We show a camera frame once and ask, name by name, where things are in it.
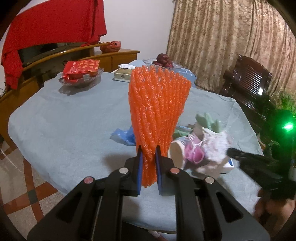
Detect red apples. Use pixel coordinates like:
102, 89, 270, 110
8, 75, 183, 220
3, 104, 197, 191
153, 53, 173, 68

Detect beige patterned curtain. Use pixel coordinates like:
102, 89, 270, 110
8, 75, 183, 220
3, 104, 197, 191
166, 1, 295, 94

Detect potted green plant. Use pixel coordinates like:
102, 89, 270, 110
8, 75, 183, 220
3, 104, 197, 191
263, 90, 295, 162

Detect dark wooden armchair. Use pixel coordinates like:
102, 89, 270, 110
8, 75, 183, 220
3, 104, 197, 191
219, 54, 275, 134

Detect wooden TV cabinet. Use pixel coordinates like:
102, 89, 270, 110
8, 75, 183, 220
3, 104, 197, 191
1, 43, 140, 149

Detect grey table cloth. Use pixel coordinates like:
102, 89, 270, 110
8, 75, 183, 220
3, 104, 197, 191
8, 73, 262, 232

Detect red cloth cover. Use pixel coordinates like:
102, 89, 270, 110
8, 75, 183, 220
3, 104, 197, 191
1, 0, 107, 89

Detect glass snack dish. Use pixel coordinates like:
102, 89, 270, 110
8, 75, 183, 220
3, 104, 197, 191
59, 68, 104, 88

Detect red snack packet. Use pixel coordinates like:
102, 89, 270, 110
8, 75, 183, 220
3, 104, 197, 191
62, 59, 100, 81

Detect tissue box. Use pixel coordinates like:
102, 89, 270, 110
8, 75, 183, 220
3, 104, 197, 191
113, 64, 135, 83

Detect white blue carton box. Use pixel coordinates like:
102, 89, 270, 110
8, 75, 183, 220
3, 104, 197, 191
220, 158, 235, 174

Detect paper cup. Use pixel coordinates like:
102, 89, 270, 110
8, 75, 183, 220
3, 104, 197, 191
168, 137, 189, 169

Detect glass fruit bowl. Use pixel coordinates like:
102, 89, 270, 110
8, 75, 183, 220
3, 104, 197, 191
143, 58, 183, 71

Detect orange foam net sleeve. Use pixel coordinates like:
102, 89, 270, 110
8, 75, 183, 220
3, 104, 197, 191
128, 66, 191, 187

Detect blue plastic bag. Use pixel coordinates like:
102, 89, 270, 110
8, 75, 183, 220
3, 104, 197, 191
110, 126, 137, 146

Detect pink drawstring pouch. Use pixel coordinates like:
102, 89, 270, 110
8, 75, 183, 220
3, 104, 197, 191
184, 135, 205, 165

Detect person's right hand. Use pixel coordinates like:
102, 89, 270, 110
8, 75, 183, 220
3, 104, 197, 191
253, 189, 295, 237

